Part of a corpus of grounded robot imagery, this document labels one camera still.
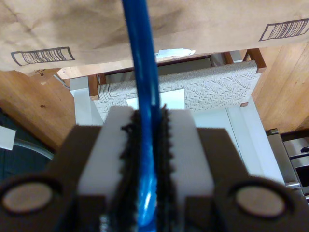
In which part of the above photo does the blue network cable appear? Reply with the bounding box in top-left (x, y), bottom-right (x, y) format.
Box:
top-left (120, 0), bottom-right (161, 232)

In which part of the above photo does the wooden bench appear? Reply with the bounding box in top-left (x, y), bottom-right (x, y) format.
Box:
top-left (88, 47), bottom-right (267, 114)

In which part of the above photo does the stainless steel appliance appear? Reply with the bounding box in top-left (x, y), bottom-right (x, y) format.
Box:
top-left (265, 128), bottom-right (309, 205)

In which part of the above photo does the white paper label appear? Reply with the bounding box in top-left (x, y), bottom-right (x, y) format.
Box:
top-left (154, 47), bottom-right (197, 60)

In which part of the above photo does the brown paper mailer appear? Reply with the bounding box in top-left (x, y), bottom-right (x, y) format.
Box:
top-left (0, 0), bottom-right (309, 75)

